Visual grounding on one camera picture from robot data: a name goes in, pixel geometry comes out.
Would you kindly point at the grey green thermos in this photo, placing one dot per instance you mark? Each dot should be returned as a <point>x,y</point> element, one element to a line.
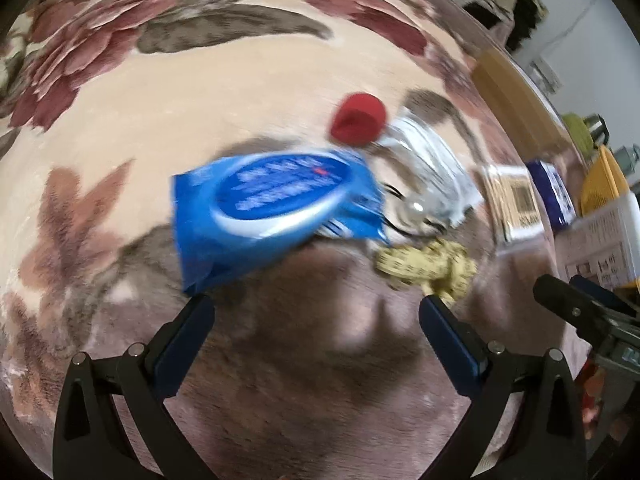
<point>627,158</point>

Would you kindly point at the orange plastic basket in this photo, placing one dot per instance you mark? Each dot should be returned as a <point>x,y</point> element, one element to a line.
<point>604,182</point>

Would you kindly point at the cotton swab pack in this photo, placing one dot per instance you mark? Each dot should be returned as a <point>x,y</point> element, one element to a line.
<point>513,205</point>

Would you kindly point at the steel electric kettle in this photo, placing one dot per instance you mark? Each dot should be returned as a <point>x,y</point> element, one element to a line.
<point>597,128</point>

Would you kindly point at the blue wet wipes pack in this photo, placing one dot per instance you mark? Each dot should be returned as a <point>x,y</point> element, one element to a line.
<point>240,213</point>

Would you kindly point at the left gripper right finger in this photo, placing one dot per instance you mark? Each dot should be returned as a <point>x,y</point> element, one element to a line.
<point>546,441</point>

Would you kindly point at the yellow measuring tape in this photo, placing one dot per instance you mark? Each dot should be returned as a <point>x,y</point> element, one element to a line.
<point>442,268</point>

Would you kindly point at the green mesh food cover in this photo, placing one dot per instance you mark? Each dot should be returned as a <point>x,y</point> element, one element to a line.
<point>579,133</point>

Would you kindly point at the dark blue tissue pack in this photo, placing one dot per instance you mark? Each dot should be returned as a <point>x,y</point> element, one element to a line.
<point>551,187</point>

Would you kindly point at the wall power strip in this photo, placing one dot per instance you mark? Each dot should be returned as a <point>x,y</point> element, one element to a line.
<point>544,76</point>

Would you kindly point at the cardboard box with label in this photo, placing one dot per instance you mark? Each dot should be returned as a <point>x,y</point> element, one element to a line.
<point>527,117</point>

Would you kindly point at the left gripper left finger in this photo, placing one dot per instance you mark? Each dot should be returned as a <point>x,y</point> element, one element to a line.
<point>90,441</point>

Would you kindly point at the clear white sachet packet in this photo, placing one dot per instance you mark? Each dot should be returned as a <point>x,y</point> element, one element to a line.
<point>441,190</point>

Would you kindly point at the floral plush blanket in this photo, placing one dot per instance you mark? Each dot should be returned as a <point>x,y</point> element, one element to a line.
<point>152,145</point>

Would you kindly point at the white lidded canister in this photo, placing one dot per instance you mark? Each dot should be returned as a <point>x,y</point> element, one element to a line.
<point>603,246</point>

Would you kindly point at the red makeup sponge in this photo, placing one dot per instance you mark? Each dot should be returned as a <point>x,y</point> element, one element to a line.
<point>359,120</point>

